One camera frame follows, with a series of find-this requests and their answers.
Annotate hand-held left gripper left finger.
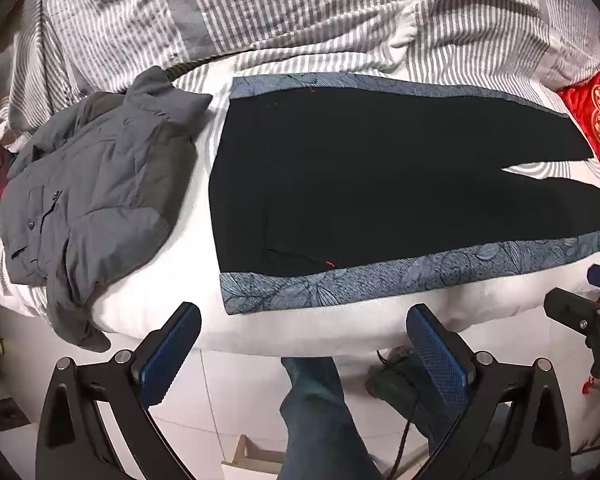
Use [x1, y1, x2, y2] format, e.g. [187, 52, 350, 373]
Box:
[34, 301, 203, 480]

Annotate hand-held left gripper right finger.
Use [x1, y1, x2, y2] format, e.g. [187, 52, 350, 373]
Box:
[405, 302, 574, 480]

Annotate black pants with blue trim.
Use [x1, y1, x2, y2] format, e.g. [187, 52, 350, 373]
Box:
[208, 72, 600, 317]

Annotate dark green shoe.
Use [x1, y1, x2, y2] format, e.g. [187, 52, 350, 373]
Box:
[365, 347, 453, 441]

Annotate white striped bed sheet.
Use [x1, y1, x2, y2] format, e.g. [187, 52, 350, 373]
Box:
[0, 42, 600, 353]

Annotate person's leg in jeans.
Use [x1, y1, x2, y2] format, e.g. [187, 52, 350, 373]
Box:
[276, 356, 383, 480]

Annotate cardboard box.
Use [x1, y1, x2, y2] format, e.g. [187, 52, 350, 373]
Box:
[221, 434, 287, 480]

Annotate grey button shirt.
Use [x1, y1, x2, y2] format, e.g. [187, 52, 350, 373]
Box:
[0, 66, 214, 353]

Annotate grey striped duvet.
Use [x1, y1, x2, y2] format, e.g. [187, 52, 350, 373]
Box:
[0, 0, 600, 153]

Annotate black cable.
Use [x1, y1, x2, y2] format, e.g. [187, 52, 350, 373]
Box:
[377, 350, 423, 480]

